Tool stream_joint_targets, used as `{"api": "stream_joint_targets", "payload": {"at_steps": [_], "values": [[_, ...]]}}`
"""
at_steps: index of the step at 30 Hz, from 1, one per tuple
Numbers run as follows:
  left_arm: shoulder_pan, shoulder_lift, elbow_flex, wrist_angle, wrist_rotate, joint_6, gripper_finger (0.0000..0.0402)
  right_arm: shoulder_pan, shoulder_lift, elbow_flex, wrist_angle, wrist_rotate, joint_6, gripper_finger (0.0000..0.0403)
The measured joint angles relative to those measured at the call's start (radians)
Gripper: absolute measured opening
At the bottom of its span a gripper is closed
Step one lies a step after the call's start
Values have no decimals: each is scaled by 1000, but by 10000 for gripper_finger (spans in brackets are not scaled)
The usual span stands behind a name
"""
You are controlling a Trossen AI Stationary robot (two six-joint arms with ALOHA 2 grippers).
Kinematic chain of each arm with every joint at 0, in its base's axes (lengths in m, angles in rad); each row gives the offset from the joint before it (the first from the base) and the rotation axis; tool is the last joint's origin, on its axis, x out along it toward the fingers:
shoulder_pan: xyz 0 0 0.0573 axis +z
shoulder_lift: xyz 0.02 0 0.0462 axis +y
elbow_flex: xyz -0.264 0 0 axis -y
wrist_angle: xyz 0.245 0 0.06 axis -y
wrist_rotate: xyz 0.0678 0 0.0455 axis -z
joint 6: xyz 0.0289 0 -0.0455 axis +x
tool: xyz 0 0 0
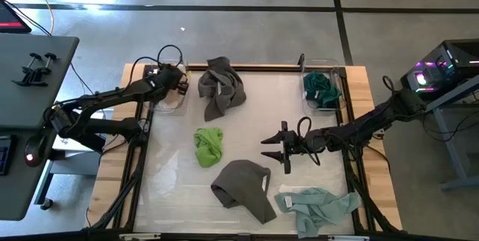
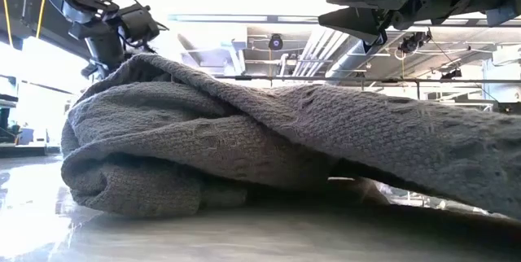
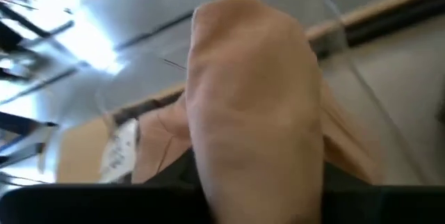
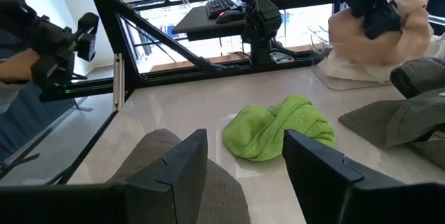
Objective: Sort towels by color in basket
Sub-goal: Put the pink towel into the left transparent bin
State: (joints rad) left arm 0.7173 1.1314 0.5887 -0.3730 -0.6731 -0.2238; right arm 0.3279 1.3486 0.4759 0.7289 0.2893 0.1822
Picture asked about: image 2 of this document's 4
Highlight brown-grey waffle towel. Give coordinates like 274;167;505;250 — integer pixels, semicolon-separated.
59;52;521;225

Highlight white ceiling pipes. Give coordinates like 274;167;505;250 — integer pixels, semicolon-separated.
292;25;347;78

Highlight thin black metal rack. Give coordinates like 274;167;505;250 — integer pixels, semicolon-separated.
215;73;521;101

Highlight grey ceiling beam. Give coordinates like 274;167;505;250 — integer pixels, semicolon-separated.
169;12;521;26

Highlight grey side desk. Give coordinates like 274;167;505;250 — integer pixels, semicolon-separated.
0;74;20;145

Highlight silver ventilation duct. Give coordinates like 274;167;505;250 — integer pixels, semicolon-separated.
325;36;379;79

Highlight black overhead camera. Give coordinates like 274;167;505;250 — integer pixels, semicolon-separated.
267;33;285;51

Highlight yellow cable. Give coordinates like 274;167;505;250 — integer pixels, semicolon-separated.
0;0;46;47

